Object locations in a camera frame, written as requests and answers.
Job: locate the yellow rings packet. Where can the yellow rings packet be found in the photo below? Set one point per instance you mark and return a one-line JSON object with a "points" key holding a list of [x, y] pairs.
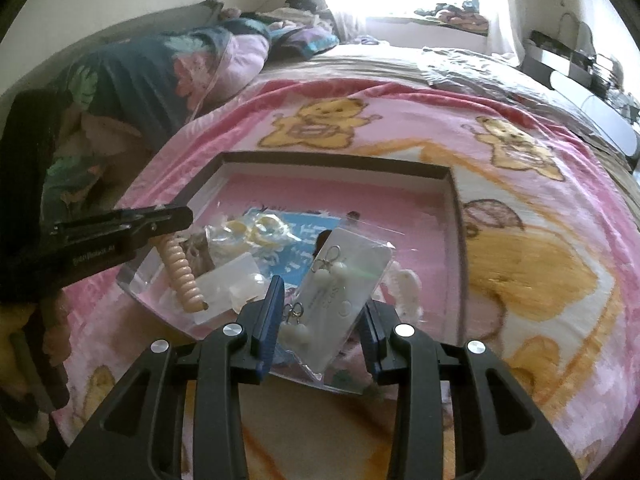
{"points": [[260, 230]]}

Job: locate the white fluffy hair accessory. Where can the white fluffy hair accessory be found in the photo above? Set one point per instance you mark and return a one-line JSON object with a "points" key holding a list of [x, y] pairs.
{"points": [[407, 287]]}

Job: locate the pink bear printed blanket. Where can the pink bear printed blanket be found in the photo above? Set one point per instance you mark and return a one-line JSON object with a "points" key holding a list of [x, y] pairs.
{"points": [[550, 240]]}

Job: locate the blue printed card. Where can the blue printed card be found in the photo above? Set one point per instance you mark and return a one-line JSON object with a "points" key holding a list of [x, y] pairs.
{"points": [[300, 232]]}

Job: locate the white curved bed footboard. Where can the white curved bed footboard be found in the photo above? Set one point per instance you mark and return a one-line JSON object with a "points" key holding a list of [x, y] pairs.
{"points": [[600, 110]]}

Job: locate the clear packet white pieces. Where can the clear packet white pieces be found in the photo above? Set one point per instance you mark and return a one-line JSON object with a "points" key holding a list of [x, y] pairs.
{"points": [[225, 285]]}

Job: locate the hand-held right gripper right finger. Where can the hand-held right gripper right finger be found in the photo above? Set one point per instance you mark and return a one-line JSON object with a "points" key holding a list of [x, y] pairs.
{"points": [[372, 340]]}

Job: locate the clothes on window sill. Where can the clothes on window sill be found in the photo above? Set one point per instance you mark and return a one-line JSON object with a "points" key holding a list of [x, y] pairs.
{"points": [[452, 16]]}

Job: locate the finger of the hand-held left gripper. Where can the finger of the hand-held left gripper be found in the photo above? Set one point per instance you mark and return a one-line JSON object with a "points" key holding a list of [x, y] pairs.
{"points": [[160, 220]]}

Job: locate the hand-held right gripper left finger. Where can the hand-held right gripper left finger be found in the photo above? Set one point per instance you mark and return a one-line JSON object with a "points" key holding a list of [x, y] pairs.
{"points": [[267, 320]]}

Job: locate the purple pillow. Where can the purple pillow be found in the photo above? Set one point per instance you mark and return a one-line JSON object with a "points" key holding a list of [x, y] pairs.
{"points": [[310, 40]]}

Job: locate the white curtain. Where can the white curtain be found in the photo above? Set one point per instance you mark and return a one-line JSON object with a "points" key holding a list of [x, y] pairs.
{"points": [[350, 5], [505, 10]]}

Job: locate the grey storage box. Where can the grey storage box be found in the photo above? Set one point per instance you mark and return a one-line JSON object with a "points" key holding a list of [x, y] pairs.
{"points": [[555, 52]]}

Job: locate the white bead earrings packet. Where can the white bead earrings packet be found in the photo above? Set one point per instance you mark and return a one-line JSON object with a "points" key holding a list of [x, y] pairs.
{"points": [[345, 280]]}

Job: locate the grey cardboard box pink inside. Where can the grey cardboard box pink inside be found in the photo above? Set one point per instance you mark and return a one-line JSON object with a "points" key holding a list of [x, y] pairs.
{"points": [[300, 190]]}

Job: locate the dark floral quilt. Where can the dark floral quilt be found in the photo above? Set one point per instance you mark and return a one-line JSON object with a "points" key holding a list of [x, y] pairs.
{"points": [[135, 80]]}

